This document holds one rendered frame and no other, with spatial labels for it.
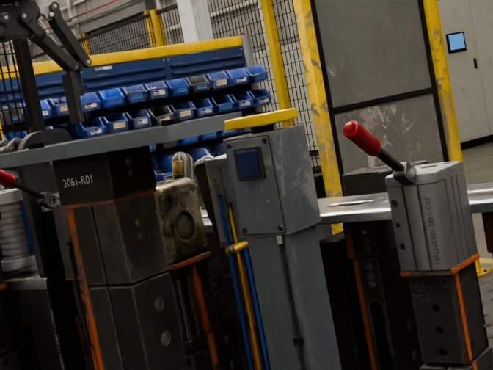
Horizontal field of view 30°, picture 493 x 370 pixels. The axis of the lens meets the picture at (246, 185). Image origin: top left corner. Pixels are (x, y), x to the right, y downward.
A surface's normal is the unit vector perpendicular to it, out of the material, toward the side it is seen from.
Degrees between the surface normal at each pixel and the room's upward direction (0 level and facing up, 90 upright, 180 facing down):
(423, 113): 90
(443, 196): 90
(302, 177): 90
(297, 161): 90
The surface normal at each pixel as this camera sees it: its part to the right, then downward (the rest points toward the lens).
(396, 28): 0.63, -0.04
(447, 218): 0.79, -0.09
